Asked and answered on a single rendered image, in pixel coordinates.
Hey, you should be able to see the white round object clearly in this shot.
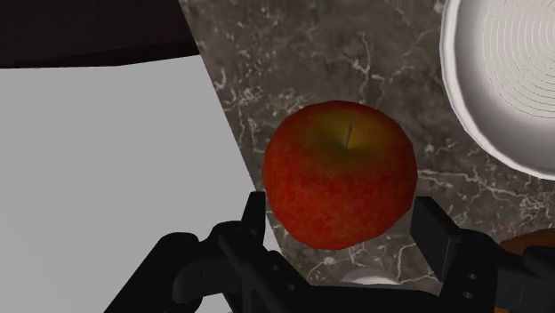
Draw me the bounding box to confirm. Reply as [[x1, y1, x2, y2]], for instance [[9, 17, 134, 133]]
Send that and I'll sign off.
[[340, 267, 401, 287]]

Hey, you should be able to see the red apple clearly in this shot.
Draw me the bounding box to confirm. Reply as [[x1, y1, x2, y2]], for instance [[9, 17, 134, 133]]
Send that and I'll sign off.
[[261, 100, 420, 251]]

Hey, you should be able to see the white ribbed bowl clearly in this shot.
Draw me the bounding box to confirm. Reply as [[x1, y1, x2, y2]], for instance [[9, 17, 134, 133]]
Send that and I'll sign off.
[[438, 0, 555, 181]]

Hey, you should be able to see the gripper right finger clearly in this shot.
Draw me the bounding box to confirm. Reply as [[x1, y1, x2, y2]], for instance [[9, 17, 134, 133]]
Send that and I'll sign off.
[[409, 196, 555, 313]]

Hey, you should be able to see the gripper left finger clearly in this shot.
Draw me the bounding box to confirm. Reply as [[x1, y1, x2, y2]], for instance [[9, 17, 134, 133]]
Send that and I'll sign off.
[[102, 190, 316, 313]]

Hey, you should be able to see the brown round object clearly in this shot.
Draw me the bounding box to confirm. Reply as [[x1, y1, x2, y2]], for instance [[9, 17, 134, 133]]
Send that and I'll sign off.
[[499, 229, 555, 258]]

